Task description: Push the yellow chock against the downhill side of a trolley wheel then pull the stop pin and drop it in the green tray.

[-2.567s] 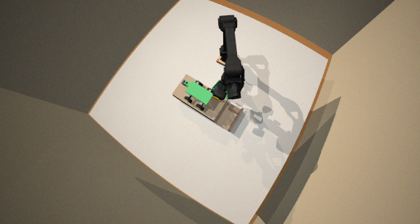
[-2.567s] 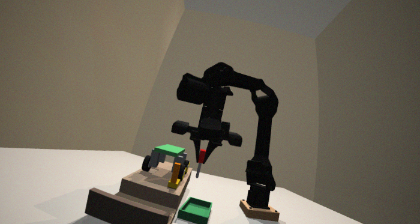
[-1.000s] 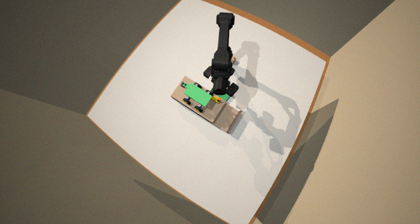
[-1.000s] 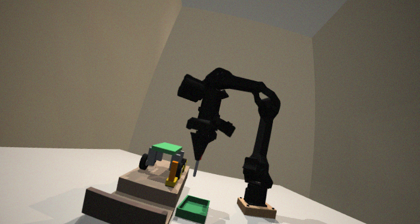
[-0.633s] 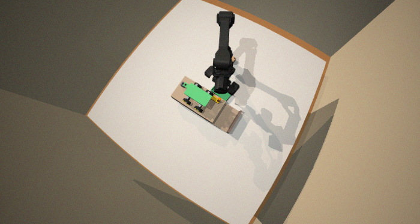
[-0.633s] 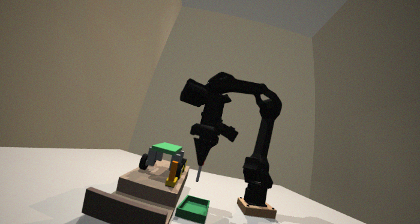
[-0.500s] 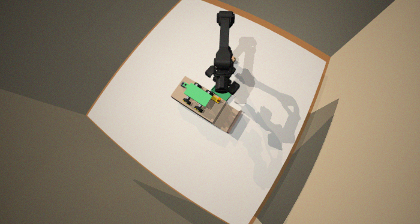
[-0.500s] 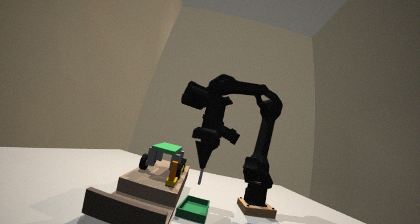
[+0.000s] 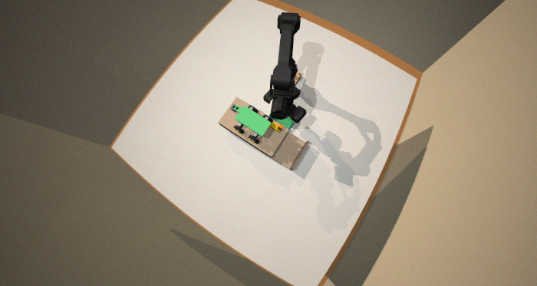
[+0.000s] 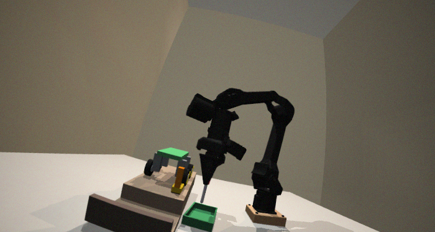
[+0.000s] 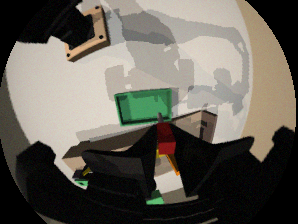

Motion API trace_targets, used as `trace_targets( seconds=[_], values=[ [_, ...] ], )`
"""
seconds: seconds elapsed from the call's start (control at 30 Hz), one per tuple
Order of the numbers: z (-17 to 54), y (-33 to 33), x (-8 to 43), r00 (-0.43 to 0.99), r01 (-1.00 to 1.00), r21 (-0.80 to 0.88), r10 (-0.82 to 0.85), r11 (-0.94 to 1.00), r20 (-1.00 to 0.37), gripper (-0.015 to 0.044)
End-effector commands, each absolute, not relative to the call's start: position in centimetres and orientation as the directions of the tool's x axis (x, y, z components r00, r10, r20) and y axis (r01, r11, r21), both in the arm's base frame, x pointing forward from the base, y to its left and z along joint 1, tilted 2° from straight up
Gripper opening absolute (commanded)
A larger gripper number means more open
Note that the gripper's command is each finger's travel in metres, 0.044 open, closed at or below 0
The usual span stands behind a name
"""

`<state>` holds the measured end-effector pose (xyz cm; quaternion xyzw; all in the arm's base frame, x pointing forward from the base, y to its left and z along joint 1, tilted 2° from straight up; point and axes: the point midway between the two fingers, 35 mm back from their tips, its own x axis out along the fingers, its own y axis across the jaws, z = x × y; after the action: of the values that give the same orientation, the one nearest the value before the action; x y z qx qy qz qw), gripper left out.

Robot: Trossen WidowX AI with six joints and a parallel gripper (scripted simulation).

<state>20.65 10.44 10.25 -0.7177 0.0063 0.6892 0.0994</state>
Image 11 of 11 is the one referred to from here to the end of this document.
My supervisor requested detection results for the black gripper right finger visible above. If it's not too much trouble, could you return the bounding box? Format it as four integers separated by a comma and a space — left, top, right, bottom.
169, 123, 255, 198

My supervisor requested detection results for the yellow wheel chock with orange handle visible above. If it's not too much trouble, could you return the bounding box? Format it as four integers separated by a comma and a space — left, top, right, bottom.
156, 144, 180, 176

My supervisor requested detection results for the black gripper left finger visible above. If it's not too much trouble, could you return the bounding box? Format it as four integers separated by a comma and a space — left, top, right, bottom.
81, 125, 157, 200

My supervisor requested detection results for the brown wooden ramp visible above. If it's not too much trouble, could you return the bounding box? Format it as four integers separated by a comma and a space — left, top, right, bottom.
61, 109, 217, 180

